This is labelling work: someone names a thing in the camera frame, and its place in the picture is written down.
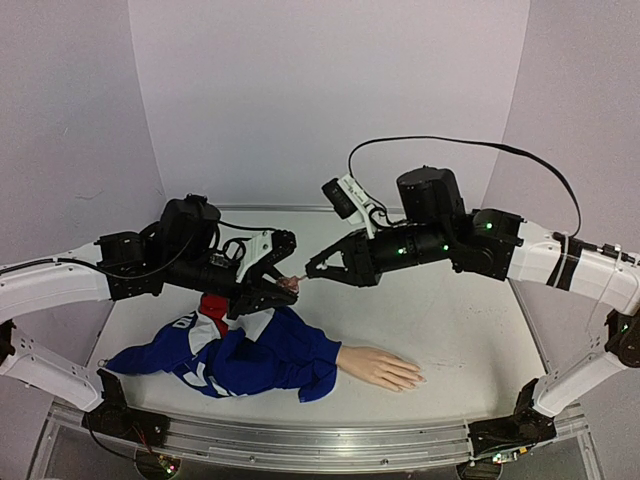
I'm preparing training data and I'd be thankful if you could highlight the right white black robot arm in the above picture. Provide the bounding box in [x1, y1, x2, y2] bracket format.
[305, 166, 639, 417]

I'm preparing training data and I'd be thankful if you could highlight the right black camera cable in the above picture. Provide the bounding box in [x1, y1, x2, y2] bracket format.
[347, 133, 583, 236]

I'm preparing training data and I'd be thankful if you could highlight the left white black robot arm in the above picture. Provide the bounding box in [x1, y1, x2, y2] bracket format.
[1, 195, 297, 437]

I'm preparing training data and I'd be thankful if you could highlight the aluminium front rail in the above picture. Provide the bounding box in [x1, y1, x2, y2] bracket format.
[27, 375, 604, 479]

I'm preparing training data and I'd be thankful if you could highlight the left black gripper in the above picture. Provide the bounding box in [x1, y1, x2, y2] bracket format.
[168, 250, 301, 323]

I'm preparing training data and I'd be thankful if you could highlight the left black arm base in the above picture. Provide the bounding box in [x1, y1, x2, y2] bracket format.
[81, 369, 170, 447]

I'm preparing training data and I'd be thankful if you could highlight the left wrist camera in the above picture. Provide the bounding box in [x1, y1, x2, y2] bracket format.
[236, 230, 297, 283]

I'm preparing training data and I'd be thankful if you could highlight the blue red white jacket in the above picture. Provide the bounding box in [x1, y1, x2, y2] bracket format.
[104, 294, 341, 403]

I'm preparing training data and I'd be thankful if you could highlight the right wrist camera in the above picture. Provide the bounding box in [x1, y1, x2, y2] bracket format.
[321, 174, 390, 239]

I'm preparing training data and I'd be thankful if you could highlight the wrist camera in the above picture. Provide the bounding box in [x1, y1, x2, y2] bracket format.
[236, 230, 297, 283]
[321, 174, 390, 239]

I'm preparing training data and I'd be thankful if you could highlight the clear nail polish bottle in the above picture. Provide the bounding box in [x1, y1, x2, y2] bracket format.
[277, 277, 300, 292]

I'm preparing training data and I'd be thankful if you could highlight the left black base cable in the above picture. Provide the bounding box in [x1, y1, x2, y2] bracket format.
[83, 424, 151, 464]

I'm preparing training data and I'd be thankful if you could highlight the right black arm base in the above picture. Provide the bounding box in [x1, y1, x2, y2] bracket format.
[468, 379, 556, 459]

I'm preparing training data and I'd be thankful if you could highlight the mannequin hand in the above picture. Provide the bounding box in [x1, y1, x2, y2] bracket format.
[336, 345, 425, 392]

